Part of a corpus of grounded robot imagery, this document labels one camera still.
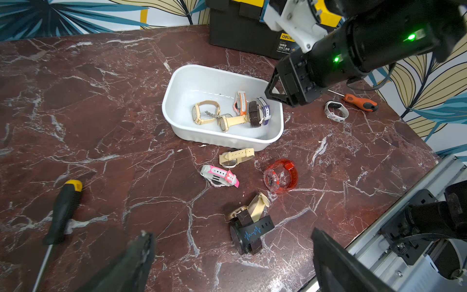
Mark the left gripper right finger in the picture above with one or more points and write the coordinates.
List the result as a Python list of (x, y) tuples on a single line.
[(338, 271)]

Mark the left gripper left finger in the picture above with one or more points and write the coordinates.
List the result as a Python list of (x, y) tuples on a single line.
[(129, 271)]

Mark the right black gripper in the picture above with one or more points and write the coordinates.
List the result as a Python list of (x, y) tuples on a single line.
[(292, 82)]

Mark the purple white watch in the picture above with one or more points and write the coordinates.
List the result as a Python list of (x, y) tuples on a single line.
[(265, 110)]

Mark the white fitness band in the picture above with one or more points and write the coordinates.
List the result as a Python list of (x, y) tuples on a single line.
[(336, 111)]

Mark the brown leather gold watch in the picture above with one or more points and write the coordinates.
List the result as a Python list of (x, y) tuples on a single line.
[(255, 114)]

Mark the silver pendant with chain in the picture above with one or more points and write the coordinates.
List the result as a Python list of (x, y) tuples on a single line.
[(212, 115)]

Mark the red translucent watch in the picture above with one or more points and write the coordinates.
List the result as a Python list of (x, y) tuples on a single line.
[(281, 176)]

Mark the beige strap watch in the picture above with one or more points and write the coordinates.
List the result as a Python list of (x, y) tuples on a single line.
[(257, 206)]

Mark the pink white watch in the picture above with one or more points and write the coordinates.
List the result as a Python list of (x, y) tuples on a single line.
[(219, 177)]

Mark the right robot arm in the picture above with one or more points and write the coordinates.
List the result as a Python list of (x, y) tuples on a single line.
[(374, 34)]

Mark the beige watch near tray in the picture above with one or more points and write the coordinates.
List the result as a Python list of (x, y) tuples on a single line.
[(230, 160)]

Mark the white plastic storage tray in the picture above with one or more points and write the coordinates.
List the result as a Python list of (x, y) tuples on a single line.
[(192, 83)]

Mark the yellow black plastic toolbox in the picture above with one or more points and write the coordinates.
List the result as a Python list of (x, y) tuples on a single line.
[(239, 25)]

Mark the black yellow screwdriver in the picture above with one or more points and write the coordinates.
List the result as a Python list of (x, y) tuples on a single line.
[(64, 207)]

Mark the aluminium front rail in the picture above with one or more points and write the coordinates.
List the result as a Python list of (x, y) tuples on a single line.
[(442, 267)]

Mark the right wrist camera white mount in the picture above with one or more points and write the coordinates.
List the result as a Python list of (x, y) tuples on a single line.
[(300, 19)]

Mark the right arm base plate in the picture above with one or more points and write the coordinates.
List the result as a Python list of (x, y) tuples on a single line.
[(424, 220)]

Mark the orange handled screwdriver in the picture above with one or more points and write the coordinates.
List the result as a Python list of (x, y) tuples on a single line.
[(359, 102)]

